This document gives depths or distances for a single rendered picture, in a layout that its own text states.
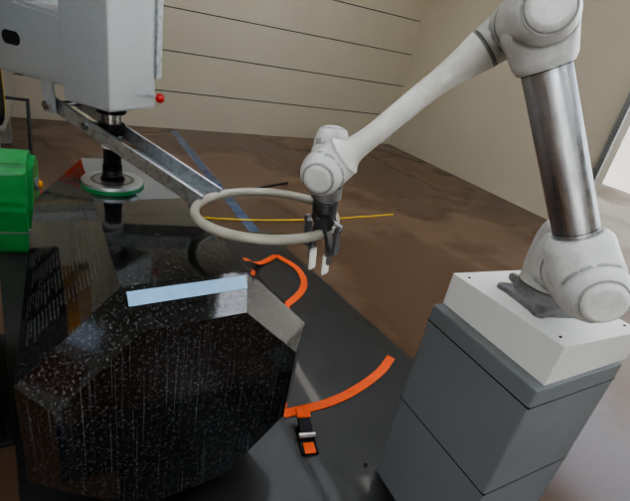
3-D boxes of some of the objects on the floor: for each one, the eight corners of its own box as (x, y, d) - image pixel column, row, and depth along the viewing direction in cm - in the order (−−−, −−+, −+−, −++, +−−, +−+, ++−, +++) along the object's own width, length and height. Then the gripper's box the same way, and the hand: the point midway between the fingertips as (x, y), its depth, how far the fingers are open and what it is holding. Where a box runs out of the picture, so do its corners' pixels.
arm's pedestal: (448, 432, 200) (514, 281, 166) (541, 538, 162) (651, 371, 128) (357, 464, 177) (410, 296, 142) (440, 597, 138) (542, 411, 104)
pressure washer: (-8, 230, 288) (-29, 90, 251) (54, 231, 301) (43, 98, 263) (-25, 254, 259) (-52, 102, 222) (44, 255, 272) (30, 111, 234)
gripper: (357, 205, 128) (347, 276, 138) (309, 190, 137) (303, 258, 147) (343, 210, 123) (334, 284, 132) (294, 194, 132) (289, 265, 141)
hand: (319, 261), depth 138 cm, fingers closed on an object, 4 cm apart
